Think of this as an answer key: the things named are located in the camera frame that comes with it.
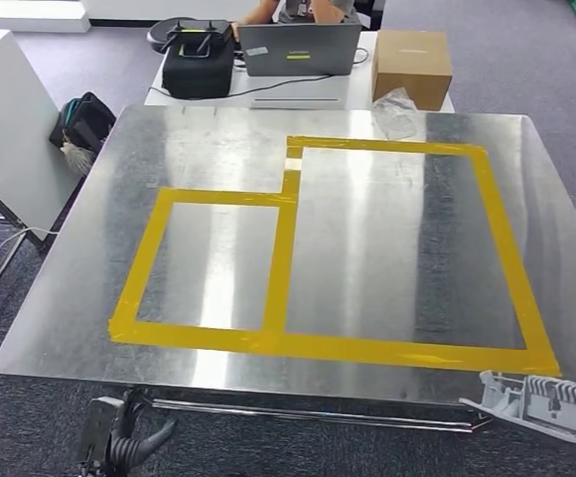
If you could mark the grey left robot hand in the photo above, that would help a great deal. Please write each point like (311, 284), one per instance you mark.
(129, 447)

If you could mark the grey plastic wheel hubcap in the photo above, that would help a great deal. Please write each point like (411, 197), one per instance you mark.
(541, 405)

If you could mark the yellow tape outline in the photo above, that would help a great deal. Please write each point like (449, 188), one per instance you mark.
(278, 263)

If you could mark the black backpack with pompom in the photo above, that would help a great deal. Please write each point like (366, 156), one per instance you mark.
(87, 125)

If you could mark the tilted white desk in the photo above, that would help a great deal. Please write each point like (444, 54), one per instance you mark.
(14, 131)

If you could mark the black carry case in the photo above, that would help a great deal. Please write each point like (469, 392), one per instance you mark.
(198, 76)

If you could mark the black round stool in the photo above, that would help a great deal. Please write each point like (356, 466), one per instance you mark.
(156, 33)

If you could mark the black router with antennas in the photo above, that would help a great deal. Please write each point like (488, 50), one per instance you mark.
(203, 29)

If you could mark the white low platform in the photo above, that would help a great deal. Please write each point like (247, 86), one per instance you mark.
(29, 20)

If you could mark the grey laptop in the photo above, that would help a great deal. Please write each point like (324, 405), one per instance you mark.
(298, 49)

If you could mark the white office desk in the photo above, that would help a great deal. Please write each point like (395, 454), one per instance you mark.
(362, 85)

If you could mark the clear plastic bag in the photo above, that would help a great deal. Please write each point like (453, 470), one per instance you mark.
(397, 115)

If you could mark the person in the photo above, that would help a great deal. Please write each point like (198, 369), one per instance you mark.
(318, 10)

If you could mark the brown cardboard box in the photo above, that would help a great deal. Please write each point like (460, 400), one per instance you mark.
(412, 66)

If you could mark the black chair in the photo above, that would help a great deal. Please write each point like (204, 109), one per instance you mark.
(370, 13)

